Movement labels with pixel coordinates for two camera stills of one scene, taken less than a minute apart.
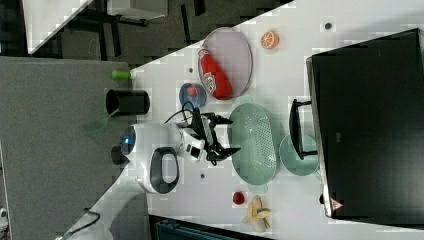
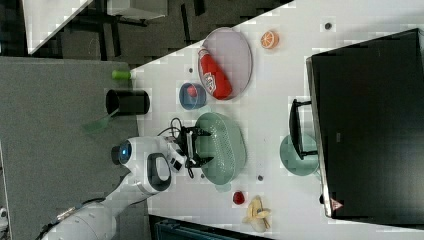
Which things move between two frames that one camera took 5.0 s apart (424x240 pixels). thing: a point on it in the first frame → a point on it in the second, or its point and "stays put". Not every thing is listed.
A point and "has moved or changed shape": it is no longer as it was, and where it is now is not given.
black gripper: (203, 125) → (194, 160)
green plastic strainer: (252, 131) has moved or changed shape
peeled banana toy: (256, 214) stays put
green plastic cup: (291, 160) stays put
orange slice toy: (269, 39) stays put
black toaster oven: (365, 125) stays put
